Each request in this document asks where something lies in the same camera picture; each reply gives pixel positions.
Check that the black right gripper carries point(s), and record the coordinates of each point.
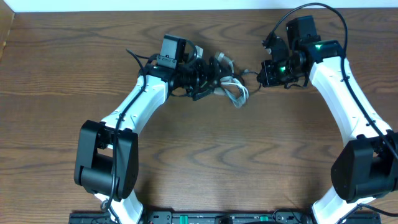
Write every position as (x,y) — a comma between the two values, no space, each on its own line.
(267,71)

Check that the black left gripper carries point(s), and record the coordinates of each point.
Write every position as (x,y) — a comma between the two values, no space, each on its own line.
(208,77)

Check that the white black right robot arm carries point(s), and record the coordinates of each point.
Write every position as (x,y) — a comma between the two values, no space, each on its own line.
(366,169)

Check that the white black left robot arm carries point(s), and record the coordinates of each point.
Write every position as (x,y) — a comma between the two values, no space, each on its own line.
(107,159)

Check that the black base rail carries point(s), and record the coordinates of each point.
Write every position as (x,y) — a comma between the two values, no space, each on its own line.
(170,217)

